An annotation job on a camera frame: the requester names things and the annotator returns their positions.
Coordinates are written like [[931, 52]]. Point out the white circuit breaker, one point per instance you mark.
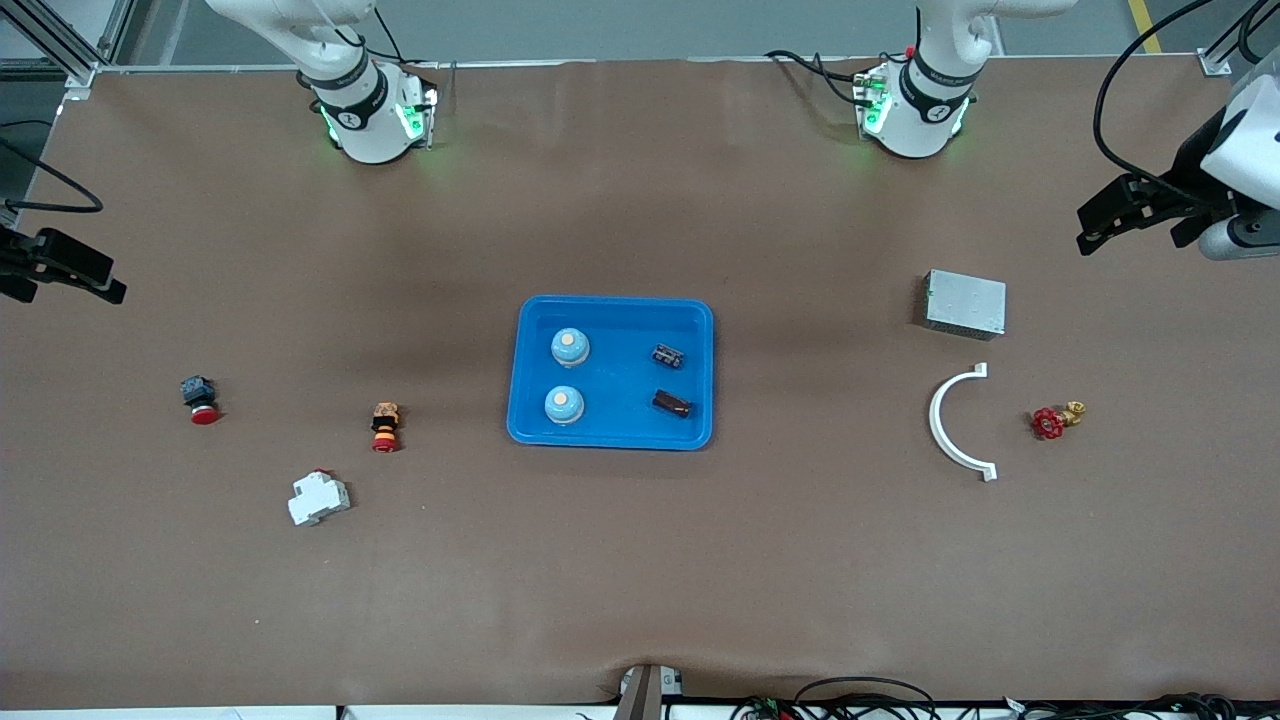
[[318, 498]]

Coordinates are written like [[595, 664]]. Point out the grey metal box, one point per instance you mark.
[[965, 305]]

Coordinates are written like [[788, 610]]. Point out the aluminium frame post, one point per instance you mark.
[[1215, 65], [80, 72]]

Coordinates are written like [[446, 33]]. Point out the black printed capacitor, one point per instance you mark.
[[668, 355]]

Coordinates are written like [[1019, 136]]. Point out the dark brown capacitor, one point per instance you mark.
[[672, 403]]

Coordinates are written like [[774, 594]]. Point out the light blue round bell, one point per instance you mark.
[[564, 405], [570, 347]]

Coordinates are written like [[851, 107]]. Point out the small white mount block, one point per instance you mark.
[[671, 683]]

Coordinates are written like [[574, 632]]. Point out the white curved bracket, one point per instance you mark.
[[938, 425]]

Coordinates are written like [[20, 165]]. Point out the brown camera mount post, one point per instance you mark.
[[640, 700]]

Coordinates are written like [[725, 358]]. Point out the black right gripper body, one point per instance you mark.
[[14, 258]]

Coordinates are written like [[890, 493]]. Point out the red button black switch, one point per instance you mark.
[[201, 402]]

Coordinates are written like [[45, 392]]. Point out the red orange push button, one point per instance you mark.
[[385, 425]]

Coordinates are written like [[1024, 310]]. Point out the blue plastic tray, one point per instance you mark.
[[610, 375]]

